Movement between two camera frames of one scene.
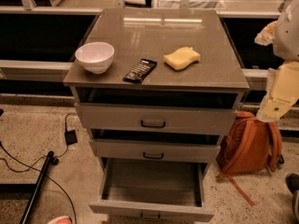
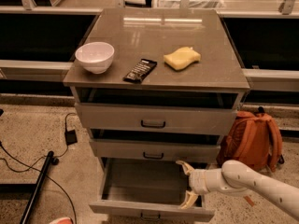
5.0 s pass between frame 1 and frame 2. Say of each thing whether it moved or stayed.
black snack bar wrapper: stayed
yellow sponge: stayed
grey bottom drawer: stayed
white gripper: moved
